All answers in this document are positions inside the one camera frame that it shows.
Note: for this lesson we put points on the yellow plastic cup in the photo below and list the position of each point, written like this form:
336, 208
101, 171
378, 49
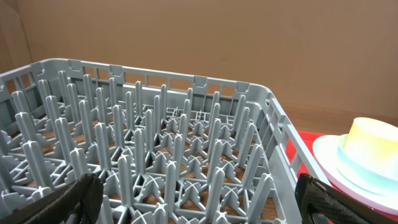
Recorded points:
372, 144

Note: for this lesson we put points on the light blue plate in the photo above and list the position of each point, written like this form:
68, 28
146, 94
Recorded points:
359, 183

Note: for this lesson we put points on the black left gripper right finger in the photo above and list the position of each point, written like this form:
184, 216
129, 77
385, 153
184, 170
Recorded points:
320, 203

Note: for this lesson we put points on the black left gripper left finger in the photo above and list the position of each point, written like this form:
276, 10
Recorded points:
77, 202

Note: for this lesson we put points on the grey dishwasher rack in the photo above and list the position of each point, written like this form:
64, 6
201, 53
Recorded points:
168, 147

